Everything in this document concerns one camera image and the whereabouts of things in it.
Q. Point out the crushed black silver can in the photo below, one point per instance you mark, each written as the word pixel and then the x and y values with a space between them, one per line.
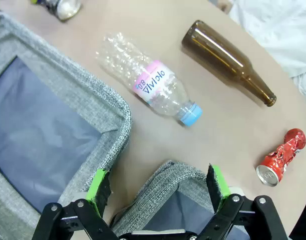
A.
pixel 65 8

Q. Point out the brown glass bottle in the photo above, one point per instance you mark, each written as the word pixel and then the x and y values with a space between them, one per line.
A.
pixel 217 55

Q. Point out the person in white shirt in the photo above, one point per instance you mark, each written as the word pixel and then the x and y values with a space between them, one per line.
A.
pixel 280 30

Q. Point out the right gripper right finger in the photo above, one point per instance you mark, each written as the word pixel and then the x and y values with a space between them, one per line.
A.
pixel 217 185

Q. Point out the grey fabric basket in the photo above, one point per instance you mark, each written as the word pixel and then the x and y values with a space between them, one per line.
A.
pixel 68 82
pixel 162 180

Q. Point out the clear plastic bottle pink label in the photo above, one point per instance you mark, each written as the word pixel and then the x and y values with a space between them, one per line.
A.
pixel 155 82

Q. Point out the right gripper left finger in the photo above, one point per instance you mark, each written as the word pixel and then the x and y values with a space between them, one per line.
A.
pixel 99 190

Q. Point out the crushed red can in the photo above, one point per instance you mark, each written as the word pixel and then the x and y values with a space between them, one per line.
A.
pixel 280 157

